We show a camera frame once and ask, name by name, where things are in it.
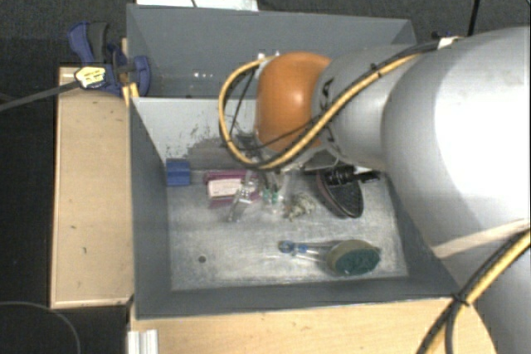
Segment dark brown oval brush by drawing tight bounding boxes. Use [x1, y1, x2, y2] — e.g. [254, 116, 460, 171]
[315, 171, 366, 220]

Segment grey metal bin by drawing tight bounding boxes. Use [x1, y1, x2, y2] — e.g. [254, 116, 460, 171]
[125, 2, 462, 320]

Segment purple and pink box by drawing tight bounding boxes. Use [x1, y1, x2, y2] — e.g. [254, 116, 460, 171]
[204, 171, 252, 209]

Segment blue-handled clear tool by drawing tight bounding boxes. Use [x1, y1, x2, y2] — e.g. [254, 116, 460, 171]
[277, 240, 334, 263]

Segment pale wood flat board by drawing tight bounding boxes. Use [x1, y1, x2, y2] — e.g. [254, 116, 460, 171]
[49, 65, 136, 310]

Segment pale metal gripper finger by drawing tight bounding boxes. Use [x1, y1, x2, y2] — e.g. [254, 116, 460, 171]
[233, 187, 256, 222]
[226, 184, 249, 223]

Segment black cylinder on white bracket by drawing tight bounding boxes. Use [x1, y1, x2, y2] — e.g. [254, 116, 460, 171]
[304, 161, 382, 187]

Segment small mottled toy animal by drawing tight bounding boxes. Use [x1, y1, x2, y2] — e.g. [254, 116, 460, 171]
[283, 193, 317, 221]

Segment blue block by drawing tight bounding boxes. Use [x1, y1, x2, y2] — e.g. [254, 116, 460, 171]
[165, 158, 192, 188]

